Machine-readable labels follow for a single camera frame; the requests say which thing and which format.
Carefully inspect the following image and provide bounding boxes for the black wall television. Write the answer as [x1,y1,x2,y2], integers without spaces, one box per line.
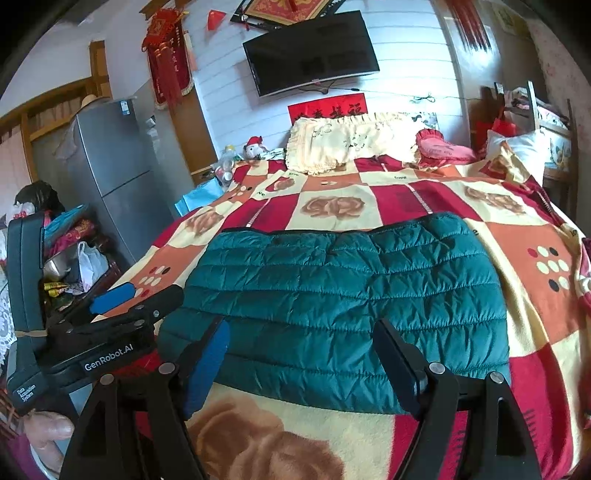
[242,11,380,97]

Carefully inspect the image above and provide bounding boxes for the red bag by bed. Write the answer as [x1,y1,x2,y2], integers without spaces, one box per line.
[475,118,520,150]

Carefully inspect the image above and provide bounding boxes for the grey refrigerator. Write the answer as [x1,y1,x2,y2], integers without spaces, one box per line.
[65,94,194,270]

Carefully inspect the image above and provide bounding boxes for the cream fringed pillow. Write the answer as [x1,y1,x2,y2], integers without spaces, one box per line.
[286,113,427,175]

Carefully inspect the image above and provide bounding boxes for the teal quilted puffer jacket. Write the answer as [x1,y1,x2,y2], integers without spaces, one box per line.
[158,213,510,414]

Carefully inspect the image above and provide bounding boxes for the white plastic bag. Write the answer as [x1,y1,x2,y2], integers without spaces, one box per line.
[77,241,109,292]

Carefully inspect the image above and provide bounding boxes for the white pillow by bedside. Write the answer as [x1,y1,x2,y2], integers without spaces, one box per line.
[486,130,550,186]

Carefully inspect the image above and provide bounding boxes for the pink ruffled heart pillow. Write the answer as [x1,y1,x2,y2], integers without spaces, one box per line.
[416,129,477,168]

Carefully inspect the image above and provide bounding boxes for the wooden chair with clutter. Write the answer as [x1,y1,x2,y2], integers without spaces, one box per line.
[494,81,580,219]

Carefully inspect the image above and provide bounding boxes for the red cream floral blanket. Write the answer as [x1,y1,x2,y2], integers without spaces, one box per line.
[123,155,590,479]

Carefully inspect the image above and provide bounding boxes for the white plush toy red hat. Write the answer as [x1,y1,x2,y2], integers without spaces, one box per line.
[243,136,269,160]

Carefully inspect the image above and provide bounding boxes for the red banner with characters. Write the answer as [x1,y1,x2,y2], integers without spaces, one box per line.
[287,93,368,124]

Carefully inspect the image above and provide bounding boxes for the framed red gold picture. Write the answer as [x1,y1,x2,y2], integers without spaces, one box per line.
[230,0,345,32]

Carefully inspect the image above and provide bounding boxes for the red hanging knot decoration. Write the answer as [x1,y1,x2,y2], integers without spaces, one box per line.
[141,8,193,109]

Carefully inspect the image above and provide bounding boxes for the person's left hand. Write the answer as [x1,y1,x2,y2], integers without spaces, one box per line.
[23,411,74,474]

